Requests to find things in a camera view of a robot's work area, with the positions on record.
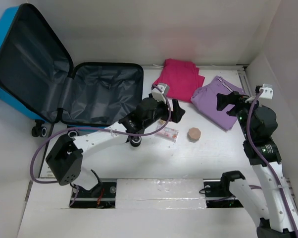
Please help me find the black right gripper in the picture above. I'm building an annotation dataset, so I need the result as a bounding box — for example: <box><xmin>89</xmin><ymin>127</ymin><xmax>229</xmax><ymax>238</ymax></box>
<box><xmin>216</xmin><ymin>91</ymin><xmax>264</xmax><ymax>139</ymax></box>

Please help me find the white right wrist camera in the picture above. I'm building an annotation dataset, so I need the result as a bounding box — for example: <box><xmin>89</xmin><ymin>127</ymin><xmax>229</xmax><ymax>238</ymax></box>
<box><xmin>246</xmin><ymin>83</ymin><xmax>274</xmax><ymax>103</ymax></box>

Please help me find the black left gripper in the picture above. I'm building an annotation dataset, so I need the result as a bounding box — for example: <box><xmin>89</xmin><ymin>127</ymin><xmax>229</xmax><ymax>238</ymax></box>
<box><xmin>143</xmin><ymin>94</ymin><xmax>184</xmax><ymax>129</ymax></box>

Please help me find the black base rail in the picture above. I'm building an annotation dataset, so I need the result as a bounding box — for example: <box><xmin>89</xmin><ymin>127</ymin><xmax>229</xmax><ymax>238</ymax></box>
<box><xmin>69</xmin><ymin>180</ymin><xmax>117</xmax><ymax>209</ymax></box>
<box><xmin>199</xmin><ymin>179</ymin><xmax>243</xmax><ymax>209</ymax></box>

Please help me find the purple garment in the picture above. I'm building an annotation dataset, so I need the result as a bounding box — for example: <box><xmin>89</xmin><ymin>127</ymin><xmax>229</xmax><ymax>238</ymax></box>
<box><xmin>191</xmin><ymin>76</ymin><xmax>244</xmax><ymax>131</ymax></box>

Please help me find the pink garment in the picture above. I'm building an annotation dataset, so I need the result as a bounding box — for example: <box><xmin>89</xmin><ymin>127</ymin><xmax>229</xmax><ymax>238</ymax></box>
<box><xmin>153</xmin><ymin>59</ymin><xmax>205</xmax><ymax>103</ymax></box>

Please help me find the blue hard-shell suitcase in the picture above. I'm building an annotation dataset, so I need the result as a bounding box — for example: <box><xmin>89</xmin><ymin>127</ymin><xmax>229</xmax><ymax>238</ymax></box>
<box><xmin>0</xmin><ymin>3</ymin><xmax>144</xmax><ymax>136</ymax></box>

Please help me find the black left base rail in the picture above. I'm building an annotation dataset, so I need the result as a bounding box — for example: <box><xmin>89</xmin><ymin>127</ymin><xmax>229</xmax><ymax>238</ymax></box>
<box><xmin>69</xmin><ymin>180</ymin><xmax>117</xmax><ymax>209</ymax></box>

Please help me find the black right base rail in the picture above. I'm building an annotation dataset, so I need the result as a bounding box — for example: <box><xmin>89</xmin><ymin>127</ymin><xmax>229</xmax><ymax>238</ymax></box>
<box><xmin>199</xmin><ymin>179</ymin><xmax>243</xmax><ymax>209</ymax></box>

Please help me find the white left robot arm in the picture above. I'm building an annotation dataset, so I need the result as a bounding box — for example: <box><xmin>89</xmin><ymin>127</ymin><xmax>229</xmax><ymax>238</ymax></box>
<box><xmin>46</xmin><ymin>97</ymin><xmax>185</xmax><ymax>197</ymax></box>

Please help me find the round tan cosmetic jar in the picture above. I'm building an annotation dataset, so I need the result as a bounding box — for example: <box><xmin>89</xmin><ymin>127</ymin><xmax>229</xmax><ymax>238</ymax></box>
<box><xmin>187</xmin><ymin>127</ymin><xmax>201</xmax><ymax>142</ymax></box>

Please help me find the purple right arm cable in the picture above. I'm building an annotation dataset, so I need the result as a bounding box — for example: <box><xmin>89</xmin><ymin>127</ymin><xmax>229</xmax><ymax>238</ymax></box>
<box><xmin>245</xmin><ymin>91</ymin><xmax>298</xmax><ymax>238</ymax></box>

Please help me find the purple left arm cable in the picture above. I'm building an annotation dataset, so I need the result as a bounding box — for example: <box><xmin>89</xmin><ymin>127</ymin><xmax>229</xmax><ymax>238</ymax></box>
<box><xmin>30</xmin><ymin>84</ymin><xmax>172</xmax><ymax>206</ymax></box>

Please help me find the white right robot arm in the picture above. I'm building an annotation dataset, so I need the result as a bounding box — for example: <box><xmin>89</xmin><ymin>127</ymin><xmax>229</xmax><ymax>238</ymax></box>
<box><xmin>216</xmin><ymin>88</ymin><xmax>298</xmax><ymax>238</ymax></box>

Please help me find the clear box with pink card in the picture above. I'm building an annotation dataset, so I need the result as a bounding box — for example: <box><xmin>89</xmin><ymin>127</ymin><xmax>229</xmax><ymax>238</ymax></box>
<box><xmin>155</xmin><ymin>125</ymin><xmax>179</xmax><ymax>143</ymax></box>

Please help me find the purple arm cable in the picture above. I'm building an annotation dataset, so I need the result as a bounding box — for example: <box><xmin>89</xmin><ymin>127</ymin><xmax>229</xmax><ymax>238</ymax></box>
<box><xmin>30</xmin><ymin>84</ymin><xmax>172</xmax><ymax>206</ymax></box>
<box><xmin>245</xmin><ymin>91</ymin><xmax>298</xmax><ymax>238</ymax></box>

